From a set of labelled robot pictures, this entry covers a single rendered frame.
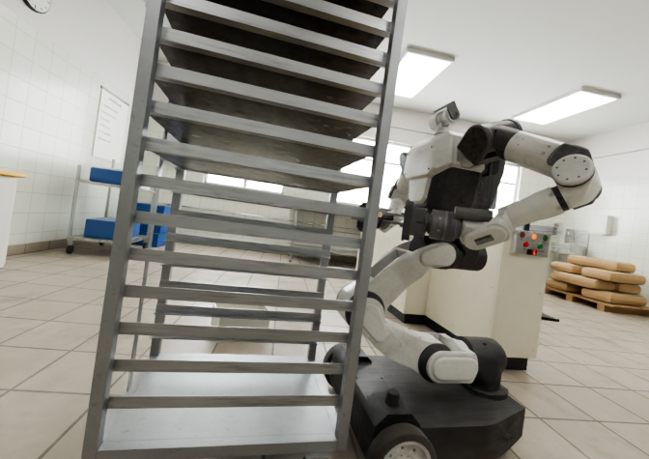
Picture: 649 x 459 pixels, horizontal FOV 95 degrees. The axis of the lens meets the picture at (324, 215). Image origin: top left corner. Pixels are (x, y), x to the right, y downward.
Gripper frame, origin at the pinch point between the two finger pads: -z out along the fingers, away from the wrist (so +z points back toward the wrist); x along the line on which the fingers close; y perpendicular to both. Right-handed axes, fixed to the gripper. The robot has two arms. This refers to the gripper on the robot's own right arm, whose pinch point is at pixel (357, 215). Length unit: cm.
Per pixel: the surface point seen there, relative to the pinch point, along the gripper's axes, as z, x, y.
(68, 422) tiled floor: -82, -78, -37
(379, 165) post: -28.9, 13.8, 29.5
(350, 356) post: -30, -39, 29
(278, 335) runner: -45, -36, 17
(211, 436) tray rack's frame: -57, -63, 10
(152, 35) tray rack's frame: -81, 34, 0
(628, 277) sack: 511, -28, 74
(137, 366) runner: -74, -45, 0
